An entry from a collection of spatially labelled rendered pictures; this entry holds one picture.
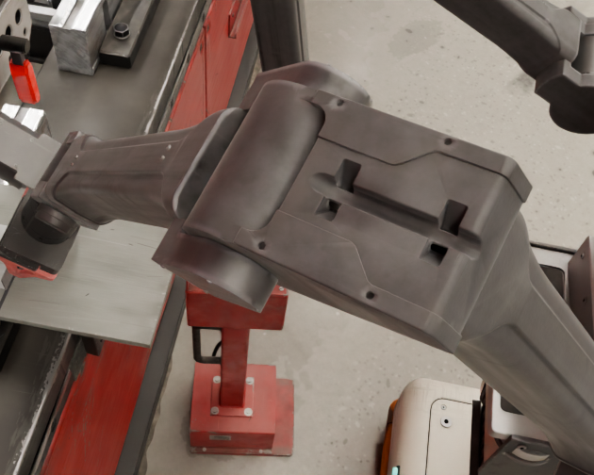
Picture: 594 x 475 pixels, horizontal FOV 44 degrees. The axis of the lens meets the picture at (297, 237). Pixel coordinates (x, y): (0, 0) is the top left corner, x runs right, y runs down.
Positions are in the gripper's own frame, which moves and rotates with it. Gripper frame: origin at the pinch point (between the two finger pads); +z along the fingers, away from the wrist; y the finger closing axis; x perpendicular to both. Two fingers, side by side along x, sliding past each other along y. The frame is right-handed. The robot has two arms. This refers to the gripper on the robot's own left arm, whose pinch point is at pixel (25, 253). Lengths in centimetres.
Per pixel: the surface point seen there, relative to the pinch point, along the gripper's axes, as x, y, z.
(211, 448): 63, -13, 80
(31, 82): -8.2, -16.2, -8.3
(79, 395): 16.8, 5.5, 23.5
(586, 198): 149, -117, 37
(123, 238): 9.3, -5.5, -3.0
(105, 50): -1.4, -46.9, 13.8
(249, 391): 64, -25, 67
